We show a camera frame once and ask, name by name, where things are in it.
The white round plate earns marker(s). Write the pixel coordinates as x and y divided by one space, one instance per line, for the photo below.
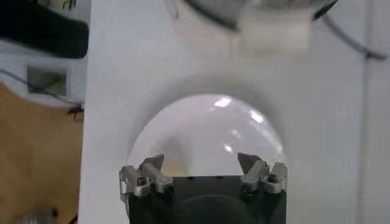
207 131

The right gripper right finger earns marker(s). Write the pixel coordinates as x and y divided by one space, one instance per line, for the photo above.
256 174

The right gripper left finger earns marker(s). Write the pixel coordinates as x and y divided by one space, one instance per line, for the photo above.
158 179

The white electric cooker base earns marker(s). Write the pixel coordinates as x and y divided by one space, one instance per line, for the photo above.
274 45

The white black robot torso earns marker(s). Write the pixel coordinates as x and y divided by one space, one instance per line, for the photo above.
39 30

